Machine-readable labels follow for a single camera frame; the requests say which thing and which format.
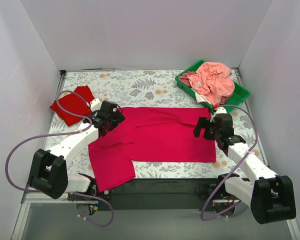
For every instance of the white garment in bin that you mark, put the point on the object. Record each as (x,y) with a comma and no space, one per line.
(200,98)

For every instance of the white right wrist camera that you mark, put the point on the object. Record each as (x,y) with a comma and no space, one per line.
(218,110)

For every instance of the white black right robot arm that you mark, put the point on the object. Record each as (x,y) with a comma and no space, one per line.
(269,196)

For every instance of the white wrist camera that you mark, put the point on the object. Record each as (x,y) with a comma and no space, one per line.
(94,105)
(218,110)

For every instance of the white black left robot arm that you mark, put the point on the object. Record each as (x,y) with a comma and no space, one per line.
(49,173)

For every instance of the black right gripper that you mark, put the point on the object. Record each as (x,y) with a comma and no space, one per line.
(204,128)

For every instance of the folded red t shirt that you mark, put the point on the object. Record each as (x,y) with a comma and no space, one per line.
(74,104)

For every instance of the dusty rose t shirt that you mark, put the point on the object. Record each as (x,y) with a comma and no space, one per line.
(184,78)

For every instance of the magenta t shirt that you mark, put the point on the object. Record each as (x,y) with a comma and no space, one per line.
(148,134)

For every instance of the floral patterned table mat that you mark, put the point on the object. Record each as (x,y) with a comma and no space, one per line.
(146,88)

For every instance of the aluminium front frame rail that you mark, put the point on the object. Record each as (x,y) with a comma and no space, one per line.
(42,218)

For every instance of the salmon pink t shirt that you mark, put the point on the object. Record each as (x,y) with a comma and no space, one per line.
(212,80)

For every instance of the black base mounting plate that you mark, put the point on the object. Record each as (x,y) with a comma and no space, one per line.
(154,194)

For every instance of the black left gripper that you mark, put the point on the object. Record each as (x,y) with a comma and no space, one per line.
(115,118)

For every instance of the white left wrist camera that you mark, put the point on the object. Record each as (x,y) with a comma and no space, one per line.
(94,105)

